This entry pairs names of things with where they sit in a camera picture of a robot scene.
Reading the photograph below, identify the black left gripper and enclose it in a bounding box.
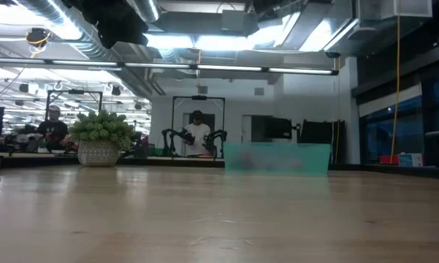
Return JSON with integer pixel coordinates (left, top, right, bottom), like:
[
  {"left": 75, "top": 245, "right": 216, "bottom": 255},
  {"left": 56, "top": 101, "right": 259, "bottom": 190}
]
[{"left": 93, "top": 10, "right": 150, "bottom": 50}]

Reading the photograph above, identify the teal translucent tupperware container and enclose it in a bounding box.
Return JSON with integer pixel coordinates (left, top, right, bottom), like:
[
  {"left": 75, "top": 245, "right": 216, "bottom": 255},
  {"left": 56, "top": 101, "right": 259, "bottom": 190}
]
[{"left": 223, "top": 142, "right": 332, "bottom": 177}]

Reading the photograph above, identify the green plant in white pot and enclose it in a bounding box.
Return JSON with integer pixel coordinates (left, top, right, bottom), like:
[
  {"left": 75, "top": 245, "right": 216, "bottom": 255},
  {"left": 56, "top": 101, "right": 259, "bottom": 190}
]
[{"left": 68, "top": 109, "right": 136, "bottom": 168}]

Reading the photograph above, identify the grey ceiling junction box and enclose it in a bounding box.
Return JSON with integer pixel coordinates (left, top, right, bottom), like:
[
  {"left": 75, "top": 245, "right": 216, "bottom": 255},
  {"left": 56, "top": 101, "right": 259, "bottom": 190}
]
[{"left": 221, "top": 9, "right": 246, "bottom": 33}]

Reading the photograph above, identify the long linear ceiling light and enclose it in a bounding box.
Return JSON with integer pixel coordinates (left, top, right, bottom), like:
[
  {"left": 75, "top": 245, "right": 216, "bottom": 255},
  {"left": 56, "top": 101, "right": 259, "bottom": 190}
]
[{"left": 0, "top": 56, "right": 340, "bottom": 77}]

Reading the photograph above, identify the person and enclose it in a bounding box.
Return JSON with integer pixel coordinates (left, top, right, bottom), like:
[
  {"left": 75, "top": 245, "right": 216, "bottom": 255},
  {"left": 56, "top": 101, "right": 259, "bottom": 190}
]
[
  {"left": 184, "top": 109, "right": 213, "bottom": 157},
  {"left": 36, "top": 104, "right": 70, "bottom": 153}
]

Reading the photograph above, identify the black panel screen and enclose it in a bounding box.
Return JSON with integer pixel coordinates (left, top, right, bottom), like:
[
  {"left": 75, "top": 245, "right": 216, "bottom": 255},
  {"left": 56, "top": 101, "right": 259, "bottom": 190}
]
[{"left": 301, "top": 119, "right": 346, "bottom": 164}]

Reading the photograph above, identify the white ceiling unit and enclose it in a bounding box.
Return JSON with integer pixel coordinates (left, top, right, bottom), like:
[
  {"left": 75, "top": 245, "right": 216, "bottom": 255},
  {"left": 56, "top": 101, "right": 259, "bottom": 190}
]
[{"left": 379, "top": 0, "right": 434, "bottom": 20}]

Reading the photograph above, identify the red box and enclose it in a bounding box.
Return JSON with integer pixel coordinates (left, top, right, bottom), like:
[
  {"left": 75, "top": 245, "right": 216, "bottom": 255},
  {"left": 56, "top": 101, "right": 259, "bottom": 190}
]
[{"left": 378, "top": 154, "right": 400, "bottom": 165}]

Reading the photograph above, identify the blue and white box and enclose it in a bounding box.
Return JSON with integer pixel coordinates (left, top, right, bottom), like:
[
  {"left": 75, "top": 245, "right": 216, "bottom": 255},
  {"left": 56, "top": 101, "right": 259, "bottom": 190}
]
[{"left": 397, "top": 152, "right": 424, "bottom": 168}]

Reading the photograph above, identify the black station frame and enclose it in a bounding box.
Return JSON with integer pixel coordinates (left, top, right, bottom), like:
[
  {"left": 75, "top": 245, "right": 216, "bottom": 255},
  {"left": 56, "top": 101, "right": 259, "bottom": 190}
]
[
  {"left": 170, "top": 94, "right": 226, "bottom": 159},
  {"left": 45, "top": 88, "right": 104, "bottom": 127}
]

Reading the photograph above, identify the yellow black cable reel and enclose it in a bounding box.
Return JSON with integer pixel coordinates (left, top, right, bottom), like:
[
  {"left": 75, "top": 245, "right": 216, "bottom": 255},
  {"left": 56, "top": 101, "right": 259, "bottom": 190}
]
[{"left": 25, "top": 27, "right": 53, "bottom": 48}]

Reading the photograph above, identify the yellow hanging cable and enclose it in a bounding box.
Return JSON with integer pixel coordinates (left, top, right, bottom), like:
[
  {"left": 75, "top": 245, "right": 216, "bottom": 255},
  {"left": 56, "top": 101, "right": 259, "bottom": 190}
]
[{"left": 389, "top": 0, "right": 402, "bottom": 165}]

